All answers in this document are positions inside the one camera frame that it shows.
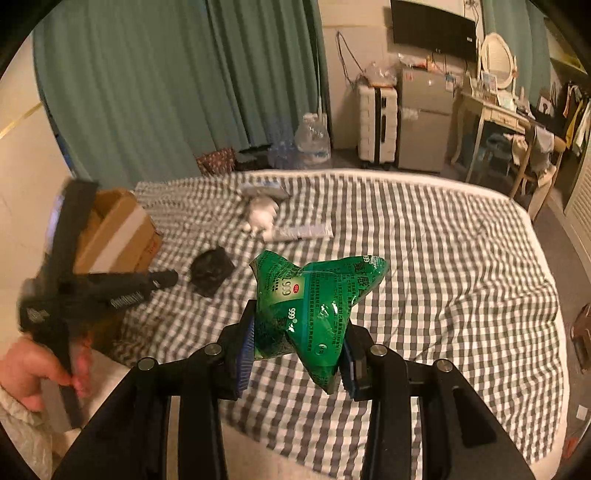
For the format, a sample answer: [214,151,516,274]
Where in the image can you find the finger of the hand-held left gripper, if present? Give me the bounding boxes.
[137,270,180,302]

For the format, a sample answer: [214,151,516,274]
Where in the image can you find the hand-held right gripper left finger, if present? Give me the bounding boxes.
[53,299,259,480]

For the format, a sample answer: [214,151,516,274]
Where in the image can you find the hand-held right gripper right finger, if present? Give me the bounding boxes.
[337,323,536,480]

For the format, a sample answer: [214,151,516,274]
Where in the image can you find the brown cardboard box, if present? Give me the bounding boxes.
[74,188,163,358]

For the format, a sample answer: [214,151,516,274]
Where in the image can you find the green foil packet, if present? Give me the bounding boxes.
[249,249,389,395]

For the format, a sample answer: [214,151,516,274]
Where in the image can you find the person's left hand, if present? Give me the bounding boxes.
[0,335,93,411]

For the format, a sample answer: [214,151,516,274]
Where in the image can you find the black pouch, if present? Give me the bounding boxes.
[191,247,234,298]

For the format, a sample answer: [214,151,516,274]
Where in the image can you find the white crumpled cloth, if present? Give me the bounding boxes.
[244,196,280,238]

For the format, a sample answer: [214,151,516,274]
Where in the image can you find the grey white checked blanket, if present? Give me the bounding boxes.
[111,173,561,464]

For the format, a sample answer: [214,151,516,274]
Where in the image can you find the patterned brown bag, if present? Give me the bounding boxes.
[196,147,236,176]

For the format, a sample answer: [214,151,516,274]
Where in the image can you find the long white tube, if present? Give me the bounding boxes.
[272,223,334,242]

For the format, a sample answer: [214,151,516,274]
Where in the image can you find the flat black box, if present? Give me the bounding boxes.
[235,145,273,171]

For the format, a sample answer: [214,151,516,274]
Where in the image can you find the pack of water bottles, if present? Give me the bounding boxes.
[268,117,298,169]

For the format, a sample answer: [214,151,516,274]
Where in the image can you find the green curtain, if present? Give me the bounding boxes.
[32,0,328,185]
[480,0,552,93]

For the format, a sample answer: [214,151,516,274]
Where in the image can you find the large clear water jug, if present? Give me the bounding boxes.
[294,112,332,169]

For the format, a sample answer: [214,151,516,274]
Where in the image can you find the white suitcase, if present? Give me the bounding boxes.
[358,83,399,167]

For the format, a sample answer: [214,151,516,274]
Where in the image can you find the grey mini fridge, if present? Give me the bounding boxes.
[397,65,462,174]

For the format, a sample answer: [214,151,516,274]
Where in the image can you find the wooden chair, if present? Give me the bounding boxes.
[510,117,566,220]

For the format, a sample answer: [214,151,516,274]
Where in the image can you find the white louvred cabinet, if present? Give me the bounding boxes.
[563,152,591,268]

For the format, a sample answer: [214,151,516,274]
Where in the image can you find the cream dressing desk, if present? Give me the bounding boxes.
[450,90,541,195]

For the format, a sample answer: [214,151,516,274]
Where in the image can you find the clear plastic bag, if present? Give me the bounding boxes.
[362,58,400,88]

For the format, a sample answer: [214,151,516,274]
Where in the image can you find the hanging clothes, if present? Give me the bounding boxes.
[549,80,591,153]

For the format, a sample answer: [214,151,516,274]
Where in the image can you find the white oval mirror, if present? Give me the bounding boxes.
[480,33,518,90]

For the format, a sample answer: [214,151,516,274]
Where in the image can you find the hanging wall cable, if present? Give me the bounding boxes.
[335,31,370,86]

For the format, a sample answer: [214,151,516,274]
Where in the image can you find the black wall television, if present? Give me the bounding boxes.
[390,0,477,61]

